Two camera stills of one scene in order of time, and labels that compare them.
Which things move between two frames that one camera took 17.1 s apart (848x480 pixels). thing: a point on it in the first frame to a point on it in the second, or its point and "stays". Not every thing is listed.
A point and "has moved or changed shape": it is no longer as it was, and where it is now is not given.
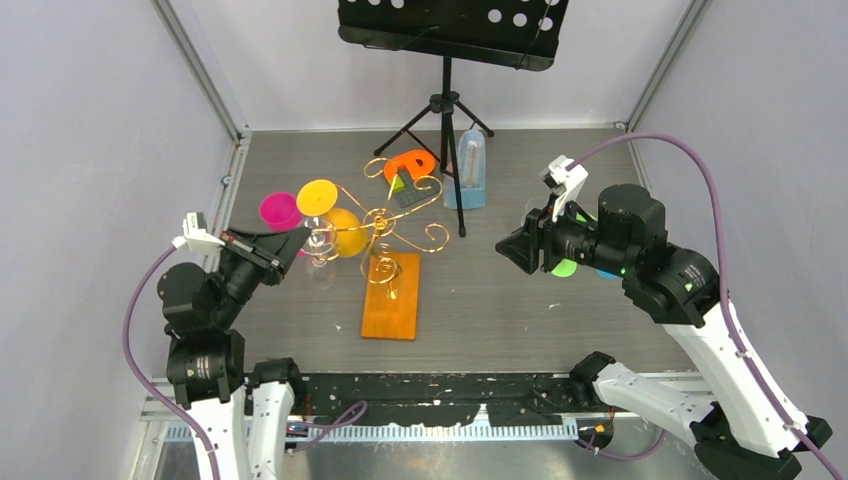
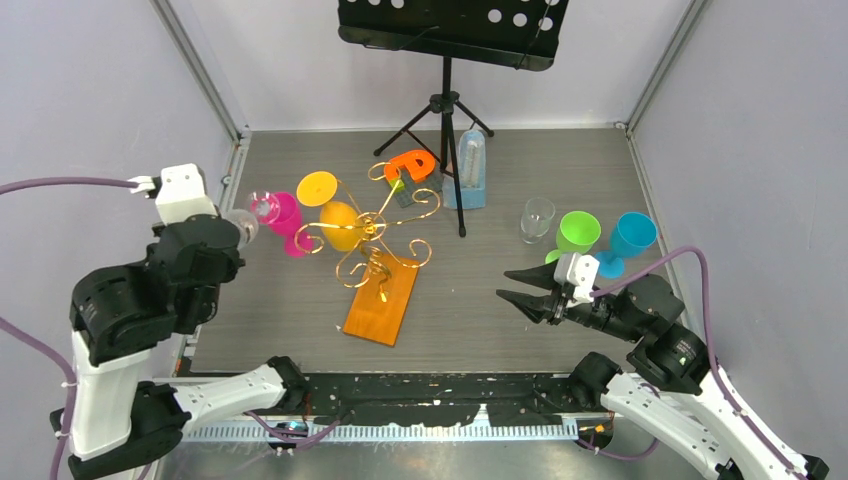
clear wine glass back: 321,242 to 264,209
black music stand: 519,34 stays
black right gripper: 522,247 to 534,306
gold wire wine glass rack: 390,268 has moved or changed shape
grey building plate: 417,190 stays
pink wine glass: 281,212 stays
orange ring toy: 419,164 stays
